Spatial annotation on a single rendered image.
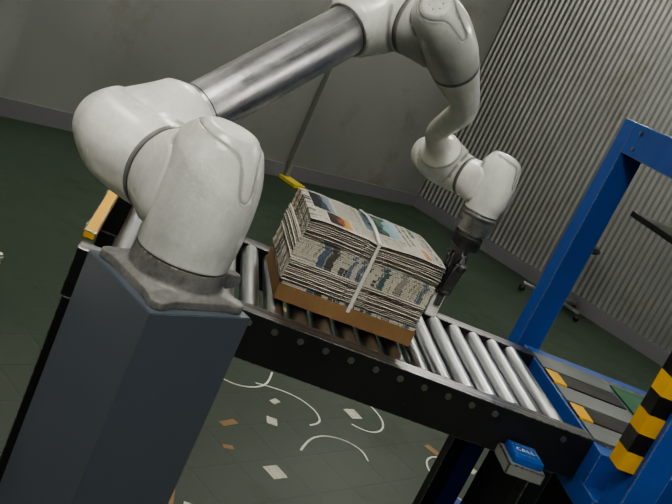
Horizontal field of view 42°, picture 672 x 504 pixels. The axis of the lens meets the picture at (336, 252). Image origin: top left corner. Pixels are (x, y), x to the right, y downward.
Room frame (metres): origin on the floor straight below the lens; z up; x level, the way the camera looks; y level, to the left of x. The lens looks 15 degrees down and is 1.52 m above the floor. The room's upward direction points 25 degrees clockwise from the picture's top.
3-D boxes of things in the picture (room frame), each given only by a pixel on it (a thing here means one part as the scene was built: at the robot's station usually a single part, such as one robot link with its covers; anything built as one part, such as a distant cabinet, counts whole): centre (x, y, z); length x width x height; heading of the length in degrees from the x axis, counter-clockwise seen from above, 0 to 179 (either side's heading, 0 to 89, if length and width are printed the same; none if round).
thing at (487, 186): (2.17, -0.27, 1.27); 0.13 x 0.11 x 0.16; 57
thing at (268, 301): (2.18, 0.11, 0.77); 0.47 x 0.05 x 0.05; 12
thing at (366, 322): (2.24, -0.16, 0.83); 0.29 x 0.16 x 0.04; 15
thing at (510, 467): (2.00, -0.62, 0.69); 0.10 x 0.10 x 0.03; 12
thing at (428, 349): (2.27, -0.34, 0.77); 0.47 x 0.05 x 0.05; 12
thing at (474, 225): (2.16, -0.28, 1.16); 0.09 x 0.09 x 0.06
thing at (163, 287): (1.34, 0.21, 1.03); 0.22 x 0.18 x 0.06; 140
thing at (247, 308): (1.97, -0.13, 0.74); 1.34 x 0.05 x 0.12; 102
